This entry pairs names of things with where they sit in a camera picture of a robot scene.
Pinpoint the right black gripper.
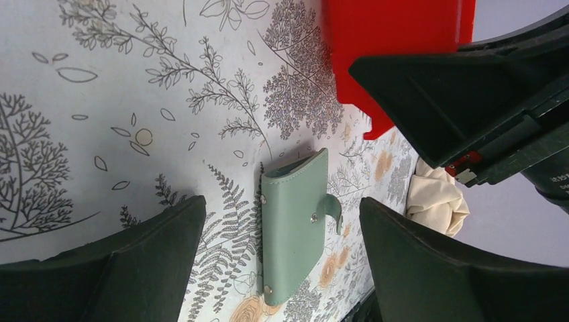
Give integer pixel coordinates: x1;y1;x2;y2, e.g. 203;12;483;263
348;7;568;210

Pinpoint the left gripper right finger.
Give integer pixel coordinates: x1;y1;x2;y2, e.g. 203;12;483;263
359;197;568;321

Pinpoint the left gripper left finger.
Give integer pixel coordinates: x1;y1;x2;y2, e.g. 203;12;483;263
1;196;206;321

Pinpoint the red plastic bin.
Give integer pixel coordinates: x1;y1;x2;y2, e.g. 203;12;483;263
321;0;476;140

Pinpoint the green card holder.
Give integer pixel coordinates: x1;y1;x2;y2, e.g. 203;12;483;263
260;148;343;307

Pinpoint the beige crumpled cloth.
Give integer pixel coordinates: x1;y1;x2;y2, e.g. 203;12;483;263
405;158;470;237

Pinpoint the floral patterned mat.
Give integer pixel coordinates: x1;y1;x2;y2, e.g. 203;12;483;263
1;1;416;321

